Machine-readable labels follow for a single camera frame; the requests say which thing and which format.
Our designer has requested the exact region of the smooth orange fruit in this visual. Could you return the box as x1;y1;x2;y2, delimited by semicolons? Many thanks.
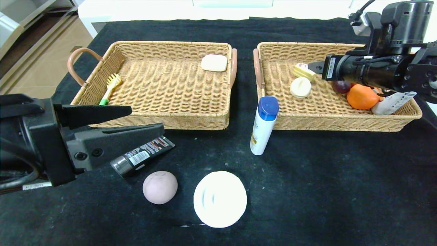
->
347;84;383;110

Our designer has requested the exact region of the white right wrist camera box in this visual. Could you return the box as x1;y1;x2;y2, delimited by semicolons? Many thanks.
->
349;12;374;37

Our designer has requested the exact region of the white soap bar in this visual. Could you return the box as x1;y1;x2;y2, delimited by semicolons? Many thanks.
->
201;55;228;72

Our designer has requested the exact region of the cream toy bun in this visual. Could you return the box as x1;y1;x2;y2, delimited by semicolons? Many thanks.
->
290;77;312;99

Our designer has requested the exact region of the white round container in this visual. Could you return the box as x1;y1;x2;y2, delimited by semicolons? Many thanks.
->
193;171;248;228

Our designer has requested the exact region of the wicker basket with dish brush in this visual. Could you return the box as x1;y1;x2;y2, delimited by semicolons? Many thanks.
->
68;41;238;131

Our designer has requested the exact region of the black tablecloth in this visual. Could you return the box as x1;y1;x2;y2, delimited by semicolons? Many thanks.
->
0;18;437;246

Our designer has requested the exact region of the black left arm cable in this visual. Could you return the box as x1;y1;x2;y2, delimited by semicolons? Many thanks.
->
0;137;53;192

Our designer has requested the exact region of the pink round ball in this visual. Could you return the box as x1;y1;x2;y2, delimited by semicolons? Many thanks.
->
143;171;178;205

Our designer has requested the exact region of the wicker basket with toy food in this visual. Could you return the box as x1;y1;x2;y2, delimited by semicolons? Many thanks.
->
253;42;422;132

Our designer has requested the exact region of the yellow toy cake slice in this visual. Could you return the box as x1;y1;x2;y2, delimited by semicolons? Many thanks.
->
293;63;316;82

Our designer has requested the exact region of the white bottle with blue cap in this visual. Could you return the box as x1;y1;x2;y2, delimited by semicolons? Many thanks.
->
250;96;279;156

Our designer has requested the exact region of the white bottle with purple cap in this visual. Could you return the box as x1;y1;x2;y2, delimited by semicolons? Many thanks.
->
371;90;418;115

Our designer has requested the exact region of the purple toy eggplant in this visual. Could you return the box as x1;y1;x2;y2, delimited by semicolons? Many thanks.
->
332;80;353;94

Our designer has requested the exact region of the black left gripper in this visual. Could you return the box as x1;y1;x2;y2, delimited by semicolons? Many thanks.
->
0;97;165;187

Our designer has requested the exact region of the grey metal shelf unit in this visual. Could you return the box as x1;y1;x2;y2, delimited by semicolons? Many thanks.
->
0;0;80;94

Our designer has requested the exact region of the black right camera cable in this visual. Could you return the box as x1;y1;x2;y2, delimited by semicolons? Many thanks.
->
355;0;376;17

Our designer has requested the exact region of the black cosmetic tube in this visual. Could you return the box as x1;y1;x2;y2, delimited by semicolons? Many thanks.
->
109;136;176;177

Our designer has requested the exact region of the yellow green dish brush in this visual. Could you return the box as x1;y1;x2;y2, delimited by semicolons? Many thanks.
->
99;73;122;106

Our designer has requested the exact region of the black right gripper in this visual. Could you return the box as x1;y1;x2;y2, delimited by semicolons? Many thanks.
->
308;55;362;85

